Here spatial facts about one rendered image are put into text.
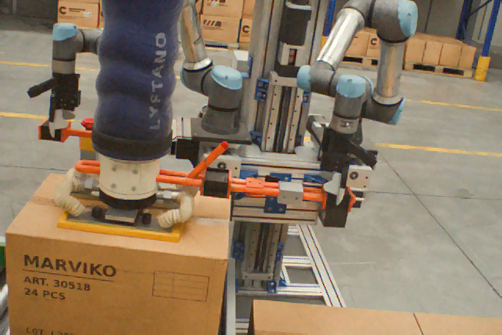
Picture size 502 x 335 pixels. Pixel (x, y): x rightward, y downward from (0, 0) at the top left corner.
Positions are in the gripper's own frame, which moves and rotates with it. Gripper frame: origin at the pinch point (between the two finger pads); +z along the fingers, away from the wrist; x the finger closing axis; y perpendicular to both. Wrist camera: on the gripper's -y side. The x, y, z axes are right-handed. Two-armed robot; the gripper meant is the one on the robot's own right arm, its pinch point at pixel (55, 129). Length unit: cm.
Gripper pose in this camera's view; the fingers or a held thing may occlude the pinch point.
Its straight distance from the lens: 200.0
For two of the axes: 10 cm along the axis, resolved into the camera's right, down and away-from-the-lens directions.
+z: -1.4, 9.3, 3.5
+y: 9.9, 1.3, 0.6
